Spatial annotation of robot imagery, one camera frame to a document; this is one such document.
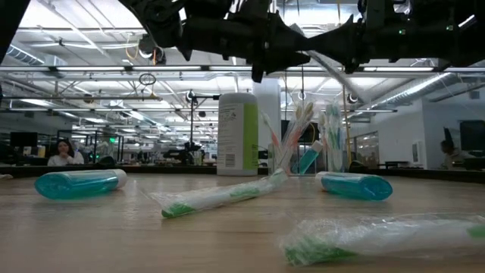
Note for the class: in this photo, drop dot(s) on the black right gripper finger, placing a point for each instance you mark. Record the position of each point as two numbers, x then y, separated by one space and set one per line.
341 41

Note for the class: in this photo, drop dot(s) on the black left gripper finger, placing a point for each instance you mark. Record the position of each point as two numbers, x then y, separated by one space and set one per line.
278 36
276 60

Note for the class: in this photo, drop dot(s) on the white green wipes canister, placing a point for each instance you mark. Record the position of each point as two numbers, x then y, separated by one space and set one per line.
231 132

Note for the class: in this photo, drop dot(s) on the green toothbrush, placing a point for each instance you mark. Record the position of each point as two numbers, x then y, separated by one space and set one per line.
379 239
335 132
219 195

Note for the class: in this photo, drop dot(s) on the teal mouthwash bottle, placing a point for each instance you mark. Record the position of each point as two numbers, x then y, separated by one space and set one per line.
356 187
76 184
305 161

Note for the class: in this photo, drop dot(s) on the clear acrylic organizer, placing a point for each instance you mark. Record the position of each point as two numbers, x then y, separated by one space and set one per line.
320 168

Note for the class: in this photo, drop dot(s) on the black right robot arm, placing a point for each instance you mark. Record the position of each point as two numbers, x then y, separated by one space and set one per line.
462 41

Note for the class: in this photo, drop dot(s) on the black tripod stand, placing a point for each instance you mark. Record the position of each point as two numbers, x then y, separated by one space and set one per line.
189 96

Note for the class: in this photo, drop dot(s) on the person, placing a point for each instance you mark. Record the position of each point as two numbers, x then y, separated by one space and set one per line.
64 151
452 153

